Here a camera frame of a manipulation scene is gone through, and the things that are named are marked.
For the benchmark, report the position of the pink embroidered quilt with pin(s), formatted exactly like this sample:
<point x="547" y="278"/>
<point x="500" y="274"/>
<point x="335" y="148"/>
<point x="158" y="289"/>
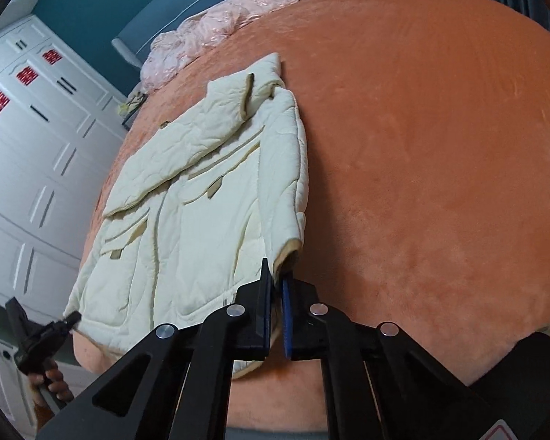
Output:
<point x="220" y="23"/>

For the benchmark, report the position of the person's left hand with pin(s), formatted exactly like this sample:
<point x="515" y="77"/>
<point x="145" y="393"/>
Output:
<point x="57" y="382"/>

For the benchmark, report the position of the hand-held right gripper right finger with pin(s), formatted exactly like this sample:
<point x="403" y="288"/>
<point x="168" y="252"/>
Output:
<point x="288" y="325"/>

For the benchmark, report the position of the blue upholstered headboard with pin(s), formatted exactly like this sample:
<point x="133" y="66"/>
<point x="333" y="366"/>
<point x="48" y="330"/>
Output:
<point x="165" y="23"/>

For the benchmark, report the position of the yellowish cloth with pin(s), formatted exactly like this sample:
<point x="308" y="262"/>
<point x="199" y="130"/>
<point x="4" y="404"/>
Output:
<point x="128" y="107"/>

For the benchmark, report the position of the cream quilted jacket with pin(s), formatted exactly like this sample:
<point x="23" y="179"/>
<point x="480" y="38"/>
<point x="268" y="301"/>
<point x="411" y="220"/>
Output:
<point x="201" y="201"/>

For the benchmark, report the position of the dark nightstand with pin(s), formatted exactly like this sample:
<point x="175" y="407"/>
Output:
<point x="135" y="112"/>

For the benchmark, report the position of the orange plush blanket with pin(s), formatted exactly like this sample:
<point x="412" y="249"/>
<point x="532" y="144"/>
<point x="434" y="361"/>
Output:
<point x="417" y="169"/>

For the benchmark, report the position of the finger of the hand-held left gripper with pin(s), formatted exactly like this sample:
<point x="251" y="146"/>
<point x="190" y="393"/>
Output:
<point x="66" y="323"/>

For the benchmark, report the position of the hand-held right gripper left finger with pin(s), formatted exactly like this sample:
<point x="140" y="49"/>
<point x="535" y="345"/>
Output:
<point x="256" y="325"/>

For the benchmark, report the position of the white panelled wardrobe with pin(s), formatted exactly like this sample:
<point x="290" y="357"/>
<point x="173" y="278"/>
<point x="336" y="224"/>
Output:
<point x="36" y="169"/>

